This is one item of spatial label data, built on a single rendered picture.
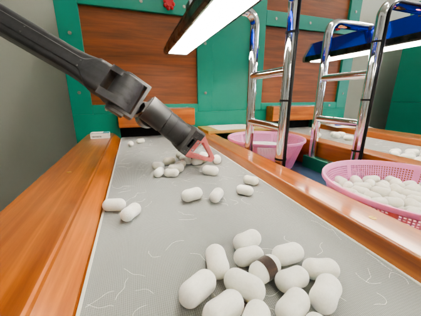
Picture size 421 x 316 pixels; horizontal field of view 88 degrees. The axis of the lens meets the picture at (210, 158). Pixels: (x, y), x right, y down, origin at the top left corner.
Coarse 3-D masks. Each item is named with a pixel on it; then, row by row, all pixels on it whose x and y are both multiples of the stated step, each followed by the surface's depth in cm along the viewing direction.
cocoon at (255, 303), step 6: (252, 300) 17; (258, 300) 17; (246, 306) 17; (252, 306) 16; (258, 306) 16; (264, 306) 16; (246, 312) 16; (252, 312) 16; (258, 312) 16; (264, 312) 16; (270, 312) 16
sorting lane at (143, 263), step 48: (144, 144) 79; (144, 192) 40; (96, 240) 27; (144, 240) 27; (192, 240) 27; (288, 240) 27; (336, 240) 27; (96, 288) 20; (144, 288) 20; (384, 288) 20
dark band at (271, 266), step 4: (264, 256) 21; (268, 256) 21; (256, 260) 21; (260, 260) 21; (264, 260) 21; (268, 260) 21; (272, 260) 21; (264, 264) 20; (268, 264) 20; (272, 264) 20; (268, 268) 20; (272, 268) 20; (276, 268) 20; (268, 272) 20; (272, 272) 20; (276, 272) 20; (272, 276) 20
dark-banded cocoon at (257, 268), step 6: (276, 258) 21; (252, 264) 21; (258, 264) 20; (276, 264) 21; (252, 270) 20; (258, 270) 20; (264, 270) 20; (258, 276) 20; (264, 276) 20; (264, 282) 20
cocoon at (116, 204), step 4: (108, 200) 33; (112, 200) 33; (116, 200) 33; (120, 200) 33; (124, 200) 34; (104, 204) 33; (108, 204) 32; (112, 204) 32; (116, 204) 33; (120, 204) 33; (124, 204) 33; (104, 208) 33; (108, 208) 32; (112, 208) 33; (116, 208) 33; (120, 208) 33
